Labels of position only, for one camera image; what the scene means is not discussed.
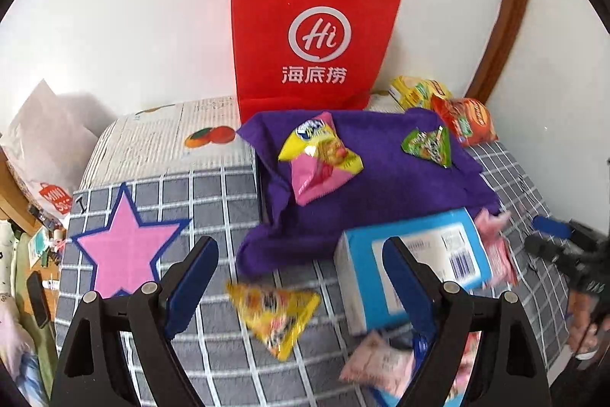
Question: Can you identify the blue tissue box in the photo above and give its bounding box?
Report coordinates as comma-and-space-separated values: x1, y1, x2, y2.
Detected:
334, 207, 493, 336

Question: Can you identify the yellow triangular snack packet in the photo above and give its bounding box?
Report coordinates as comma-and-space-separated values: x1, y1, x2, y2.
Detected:
225, 280, 322, 361

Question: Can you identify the pink triangular snack packet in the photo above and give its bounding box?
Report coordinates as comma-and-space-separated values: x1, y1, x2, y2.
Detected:
474, 207, 513, 246

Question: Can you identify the pink paper star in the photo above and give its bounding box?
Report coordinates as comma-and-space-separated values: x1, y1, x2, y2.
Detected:
71, 182, 191, 299

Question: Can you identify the fruit-print white sheet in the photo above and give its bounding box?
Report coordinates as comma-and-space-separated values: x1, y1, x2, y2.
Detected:
79, 90, 396, 188

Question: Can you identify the pink strawberry snack packet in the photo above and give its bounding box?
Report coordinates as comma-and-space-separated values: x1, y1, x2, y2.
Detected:
445, 331, 482, 403

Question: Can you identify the dusty pink snack packet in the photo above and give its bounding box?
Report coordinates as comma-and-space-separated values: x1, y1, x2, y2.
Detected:
481, 240, 519, 288

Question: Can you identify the yellow and blue snack packet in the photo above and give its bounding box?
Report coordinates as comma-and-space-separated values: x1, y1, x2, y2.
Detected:
278, 111, 340, 162

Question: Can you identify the grey checkered bedsheet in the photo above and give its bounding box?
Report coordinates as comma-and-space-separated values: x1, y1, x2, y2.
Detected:
55, 140, 573, 407

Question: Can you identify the yellow chips bag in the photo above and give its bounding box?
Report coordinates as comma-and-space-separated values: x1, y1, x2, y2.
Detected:
388, 74, 453, 111

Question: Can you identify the person's right hand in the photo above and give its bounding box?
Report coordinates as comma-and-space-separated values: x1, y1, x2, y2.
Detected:
566, 288, 604, 359

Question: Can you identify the wooden chair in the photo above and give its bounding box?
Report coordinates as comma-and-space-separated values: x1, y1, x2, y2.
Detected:
0, 150, 43, 236

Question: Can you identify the pale pink candy packet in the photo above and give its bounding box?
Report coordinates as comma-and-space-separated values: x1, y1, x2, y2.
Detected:
339, 331, 416, 399

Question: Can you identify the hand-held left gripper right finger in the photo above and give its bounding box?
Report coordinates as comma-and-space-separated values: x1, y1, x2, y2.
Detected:
381, 236, 554, 407

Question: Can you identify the white plastic bag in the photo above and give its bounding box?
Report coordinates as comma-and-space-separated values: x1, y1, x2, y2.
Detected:
0, 78, 101, 227

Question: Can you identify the purple cloth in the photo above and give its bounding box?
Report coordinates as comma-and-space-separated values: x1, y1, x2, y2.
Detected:
235, 108, 501, 277

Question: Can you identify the orange chips bag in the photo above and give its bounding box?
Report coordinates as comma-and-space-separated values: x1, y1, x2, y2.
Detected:
430, 95, 499, 147

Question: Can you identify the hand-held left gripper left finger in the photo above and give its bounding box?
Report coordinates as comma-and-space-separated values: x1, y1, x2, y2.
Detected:
50, 236, 220, 407

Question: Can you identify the floral print bedding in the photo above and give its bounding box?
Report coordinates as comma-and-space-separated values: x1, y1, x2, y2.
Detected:
0, 219, 58, 407

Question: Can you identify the brown wooden door frame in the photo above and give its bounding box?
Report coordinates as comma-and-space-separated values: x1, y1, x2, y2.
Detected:
477, 0, 539, 103

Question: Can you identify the pink fruit-print snack packet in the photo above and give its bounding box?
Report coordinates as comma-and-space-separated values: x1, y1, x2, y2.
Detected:
290, 139, 365, 206

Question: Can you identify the black flat device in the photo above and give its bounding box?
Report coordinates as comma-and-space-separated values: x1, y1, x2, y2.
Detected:
26, 271, 51, 329

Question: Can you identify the green snack packet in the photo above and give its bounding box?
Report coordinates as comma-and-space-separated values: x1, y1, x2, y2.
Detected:
400, 125, 453, 169

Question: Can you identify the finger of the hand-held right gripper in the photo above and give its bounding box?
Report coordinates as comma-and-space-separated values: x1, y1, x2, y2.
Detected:
524, 235, 575, 264
533, 215, 592, 242

